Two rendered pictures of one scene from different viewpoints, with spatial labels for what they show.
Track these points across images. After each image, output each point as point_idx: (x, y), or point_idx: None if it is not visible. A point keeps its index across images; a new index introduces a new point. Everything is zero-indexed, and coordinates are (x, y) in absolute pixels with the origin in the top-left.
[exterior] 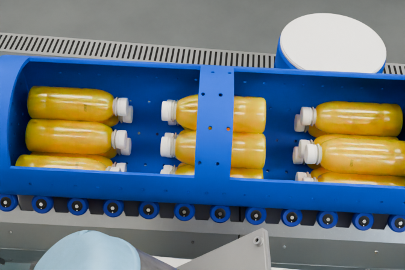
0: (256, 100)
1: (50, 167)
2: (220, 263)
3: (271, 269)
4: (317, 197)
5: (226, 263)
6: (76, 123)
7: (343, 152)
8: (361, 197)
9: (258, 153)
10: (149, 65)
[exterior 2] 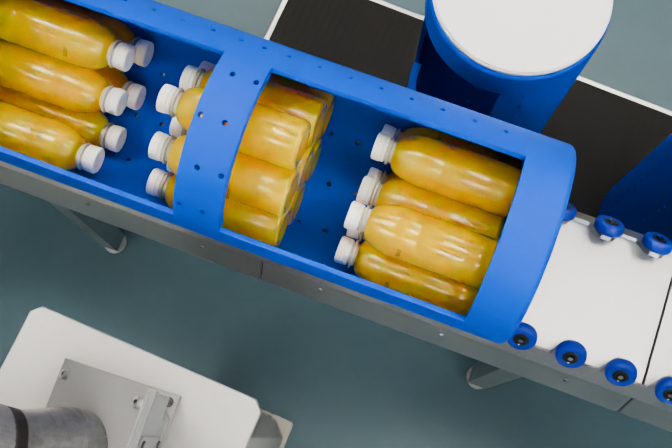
0: (288, 130)
1: (5, 130)
2: (106, 396)
3: (208, 382)
4: (337, 283)
5: (109, 402)
6: (54, 66)
7: (389, 237)
8: (393, 302)
9: (273, 202)
10: (152, 28)
